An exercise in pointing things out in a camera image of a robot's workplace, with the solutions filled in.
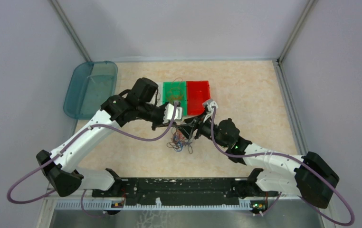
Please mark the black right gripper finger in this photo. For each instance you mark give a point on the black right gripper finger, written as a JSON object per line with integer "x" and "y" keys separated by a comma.
{"x": 187, "y": 132}
{"x": 193, "y": 121}

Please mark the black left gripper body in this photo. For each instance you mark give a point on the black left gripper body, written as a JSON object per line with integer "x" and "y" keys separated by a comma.
{"x": 155, "y": 114}

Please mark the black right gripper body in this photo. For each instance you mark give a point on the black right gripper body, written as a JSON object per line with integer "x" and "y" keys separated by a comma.
{"x": 205, "y": 129}

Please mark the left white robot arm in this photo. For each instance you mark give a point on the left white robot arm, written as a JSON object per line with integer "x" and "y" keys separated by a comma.
{"x": 60, "y": 166}

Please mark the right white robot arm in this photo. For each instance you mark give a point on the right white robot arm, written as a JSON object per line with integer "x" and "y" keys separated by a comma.
{"x": 296, "y": 174}

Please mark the white plastic bin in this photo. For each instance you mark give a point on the white plastic bin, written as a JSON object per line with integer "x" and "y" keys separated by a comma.
{"x": 159, "y": 95}

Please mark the green plastic bin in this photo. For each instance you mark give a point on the green plastic bin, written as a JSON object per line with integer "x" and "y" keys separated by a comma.
{"x": 175, "y": 90}

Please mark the red plastic bin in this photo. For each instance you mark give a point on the red plastic bin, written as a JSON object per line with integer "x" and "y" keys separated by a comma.
{"x": 197, "y": 93}

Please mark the teal translucent plastic tray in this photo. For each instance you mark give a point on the teal translucent plastic tray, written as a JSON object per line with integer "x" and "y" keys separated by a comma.
{"x": 90, "y": 85}

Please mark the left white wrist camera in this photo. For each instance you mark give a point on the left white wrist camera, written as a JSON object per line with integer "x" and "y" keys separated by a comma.
{"x": 172, "y": 112}

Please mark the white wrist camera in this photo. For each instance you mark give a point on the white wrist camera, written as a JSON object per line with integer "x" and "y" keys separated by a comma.
{"x": 172, "y": 112}
{"x": 209, "y": 106}

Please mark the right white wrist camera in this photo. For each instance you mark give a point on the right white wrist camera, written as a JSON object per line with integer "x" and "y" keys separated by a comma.
{"x": 209, "y": 106}

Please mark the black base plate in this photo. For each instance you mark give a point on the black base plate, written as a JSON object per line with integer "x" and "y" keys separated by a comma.
{"x": 181, "y": 191}

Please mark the right aluminium side rail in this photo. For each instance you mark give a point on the right aluminium side rail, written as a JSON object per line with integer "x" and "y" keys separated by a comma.
{"x": 293, "y": 118}

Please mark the left aluminium frame post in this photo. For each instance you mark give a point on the left aluminium frame post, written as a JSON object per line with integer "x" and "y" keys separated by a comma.
{"x": 65, "y": 21}

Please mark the aluminium frame post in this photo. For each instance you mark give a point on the aluminium frame post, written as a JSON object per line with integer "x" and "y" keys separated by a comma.
{"x": 310, "y": 4}
{"x": 65, "y": 21}

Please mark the right aluminium frame post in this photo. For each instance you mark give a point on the right aluminium frame post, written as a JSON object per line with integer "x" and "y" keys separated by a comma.
{"x": 310, "y": 4}

